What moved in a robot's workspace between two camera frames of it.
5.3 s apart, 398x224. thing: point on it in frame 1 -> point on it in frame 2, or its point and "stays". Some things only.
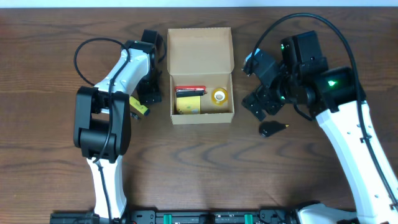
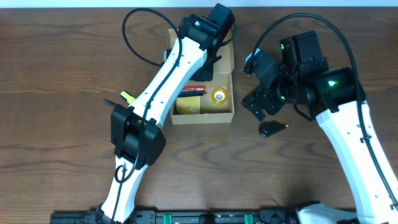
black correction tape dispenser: [268, 128] stays
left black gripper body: [149, 94] -> [205, 72]
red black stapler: [190, 91] stays
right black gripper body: [265, 99] stays
